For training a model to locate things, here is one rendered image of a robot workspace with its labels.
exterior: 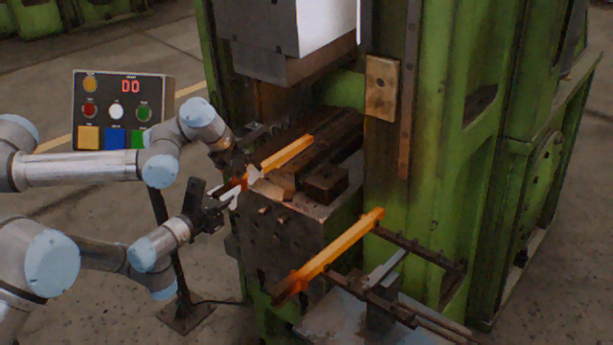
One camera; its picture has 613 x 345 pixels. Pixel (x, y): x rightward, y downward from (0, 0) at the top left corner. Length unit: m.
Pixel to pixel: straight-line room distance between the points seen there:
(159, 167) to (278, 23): 0.47
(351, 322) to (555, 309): 1.32
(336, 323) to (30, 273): 0.83
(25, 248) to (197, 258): 1.79
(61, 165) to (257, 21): 0.60
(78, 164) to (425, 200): 0.92
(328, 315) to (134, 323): 1.26
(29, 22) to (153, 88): 4.57
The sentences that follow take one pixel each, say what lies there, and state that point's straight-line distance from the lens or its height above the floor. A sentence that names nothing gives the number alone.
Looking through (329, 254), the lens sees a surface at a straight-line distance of 1.34.
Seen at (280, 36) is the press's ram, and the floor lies 1.41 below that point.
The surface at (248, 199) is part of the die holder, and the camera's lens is 1.72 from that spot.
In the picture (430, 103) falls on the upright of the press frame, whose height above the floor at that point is 1.25.
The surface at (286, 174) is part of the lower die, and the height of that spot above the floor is 0.97.
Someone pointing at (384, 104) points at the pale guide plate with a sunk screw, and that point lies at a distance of 1.43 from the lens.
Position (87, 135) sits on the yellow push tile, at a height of 1.02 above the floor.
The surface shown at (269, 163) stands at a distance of 1.59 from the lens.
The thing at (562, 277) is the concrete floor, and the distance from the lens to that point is 2.83.
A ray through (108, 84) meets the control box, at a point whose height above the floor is 1.16.
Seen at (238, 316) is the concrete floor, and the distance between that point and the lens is 2.52.
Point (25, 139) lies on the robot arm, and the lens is 1.46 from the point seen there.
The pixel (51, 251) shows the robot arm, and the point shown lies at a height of 1.24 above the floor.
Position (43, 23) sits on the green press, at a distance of 6.36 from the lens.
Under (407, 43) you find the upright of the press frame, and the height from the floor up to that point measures 1.40.
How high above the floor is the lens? 1.90
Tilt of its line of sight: 35 degrees down
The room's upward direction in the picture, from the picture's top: 4 degrees counter-clockwise
